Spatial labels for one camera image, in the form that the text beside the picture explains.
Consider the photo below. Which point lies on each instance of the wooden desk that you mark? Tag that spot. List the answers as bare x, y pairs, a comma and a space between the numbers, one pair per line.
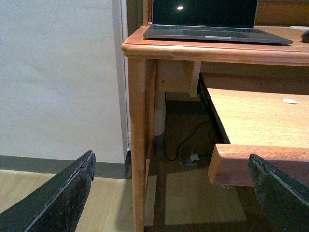
176, 66

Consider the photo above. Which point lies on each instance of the white power adapter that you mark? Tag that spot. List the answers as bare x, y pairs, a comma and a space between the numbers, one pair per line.
194, 157

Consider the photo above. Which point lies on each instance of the white wall conduit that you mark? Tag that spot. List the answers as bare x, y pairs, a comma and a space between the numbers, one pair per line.
119, 15

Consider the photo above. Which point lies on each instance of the wooden pull-out keyboard tray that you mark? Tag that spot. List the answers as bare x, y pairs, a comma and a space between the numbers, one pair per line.
252, 118

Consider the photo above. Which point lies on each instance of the white round sticker on tray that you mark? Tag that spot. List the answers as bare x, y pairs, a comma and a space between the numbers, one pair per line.
290, 101

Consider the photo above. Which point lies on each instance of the grey open laptop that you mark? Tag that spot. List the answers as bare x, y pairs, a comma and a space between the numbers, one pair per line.
208, 20

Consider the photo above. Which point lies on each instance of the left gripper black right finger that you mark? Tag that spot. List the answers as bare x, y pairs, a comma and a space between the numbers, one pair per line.
284, 200

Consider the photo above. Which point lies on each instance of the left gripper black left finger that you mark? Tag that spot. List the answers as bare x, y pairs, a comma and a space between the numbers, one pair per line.
57, 205

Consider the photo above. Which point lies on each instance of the dark grey wireless mouse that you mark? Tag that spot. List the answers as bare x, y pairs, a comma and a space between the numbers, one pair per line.
305, 37

